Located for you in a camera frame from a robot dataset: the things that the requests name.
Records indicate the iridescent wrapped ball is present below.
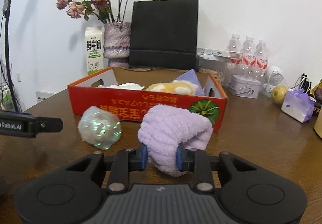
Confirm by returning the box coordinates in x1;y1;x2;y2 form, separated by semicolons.
78;106;122;150

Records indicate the black charger with white cable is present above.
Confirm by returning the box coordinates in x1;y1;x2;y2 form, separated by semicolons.
293;74;312;94

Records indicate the red cardboard box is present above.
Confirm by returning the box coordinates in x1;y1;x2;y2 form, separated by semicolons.
67;66;228;132

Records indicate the yellow thermos jug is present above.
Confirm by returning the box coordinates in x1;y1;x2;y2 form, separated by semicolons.
313;111;322;139

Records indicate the small white desk fan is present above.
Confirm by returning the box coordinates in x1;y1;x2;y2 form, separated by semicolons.
263;65;290;97

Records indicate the grey tin box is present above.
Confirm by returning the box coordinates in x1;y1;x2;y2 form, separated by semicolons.
228;75;261;99

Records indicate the purple tissue pack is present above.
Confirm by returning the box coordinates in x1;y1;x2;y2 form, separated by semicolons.
281;89;315;123

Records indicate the yellow white plush sheep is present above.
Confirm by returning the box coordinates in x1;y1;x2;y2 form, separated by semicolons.
146;81;199;95

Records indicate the clear water bottle red label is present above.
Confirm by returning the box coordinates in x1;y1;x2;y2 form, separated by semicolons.
241;36;256;66
228;33;242;63
255;40;269;68

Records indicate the white packet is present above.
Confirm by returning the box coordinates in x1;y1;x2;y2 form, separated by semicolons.
97;82;145;91

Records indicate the purple marbled vase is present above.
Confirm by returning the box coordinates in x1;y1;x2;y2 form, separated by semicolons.
104;22;132;68

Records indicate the black paper bag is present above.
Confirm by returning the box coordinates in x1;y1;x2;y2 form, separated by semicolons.
129;0;200;70

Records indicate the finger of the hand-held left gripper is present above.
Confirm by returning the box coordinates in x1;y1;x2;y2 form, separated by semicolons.
36;118;64;133

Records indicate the white green milk carton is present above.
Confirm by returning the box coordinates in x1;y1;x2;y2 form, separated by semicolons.
84;26;104;76

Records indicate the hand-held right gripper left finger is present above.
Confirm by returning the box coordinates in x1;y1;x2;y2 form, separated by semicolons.
59;144;148;194

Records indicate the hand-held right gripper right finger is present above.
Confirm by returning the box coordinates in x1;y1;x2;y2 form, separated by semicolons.
176;145;262;194

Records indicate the clear jar of seeds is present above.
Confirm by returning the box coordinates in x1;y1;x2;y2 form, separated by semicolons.
197;54;227;86

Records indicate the black lamp stand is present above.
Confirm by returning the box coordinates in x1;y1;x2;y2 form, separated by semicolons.
0;0;23;112

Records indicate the purple fluffy towel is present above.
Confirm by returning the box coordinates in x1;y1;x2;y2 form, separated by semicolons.
137;104;214;177

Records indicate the dark snack bag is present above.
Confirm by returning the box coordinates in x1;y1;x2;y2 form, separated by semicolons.
309;79;322;116

